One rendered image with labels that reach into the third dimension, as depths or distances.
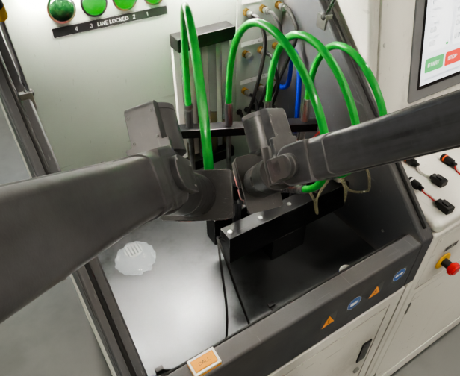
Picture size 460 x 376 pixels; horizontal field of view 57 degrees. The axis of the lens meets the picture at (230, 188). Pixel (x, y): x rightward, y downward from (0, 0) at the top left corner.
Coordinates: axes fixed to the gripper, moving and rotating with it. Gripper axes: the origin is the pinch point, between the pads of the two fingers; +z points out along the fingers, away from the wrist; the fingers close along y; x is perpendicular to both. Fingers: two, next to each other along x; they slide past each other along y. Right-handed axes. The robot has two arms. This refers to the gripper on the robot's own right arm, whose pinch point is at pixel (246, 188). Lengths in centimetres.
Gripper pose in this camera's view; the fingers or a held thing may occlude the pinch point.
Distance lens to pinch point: 83.8
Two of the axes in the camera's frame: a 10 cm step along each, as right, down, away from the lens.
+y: -2.5, -9.7, 0.7
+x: -9.5, 2.3, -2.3
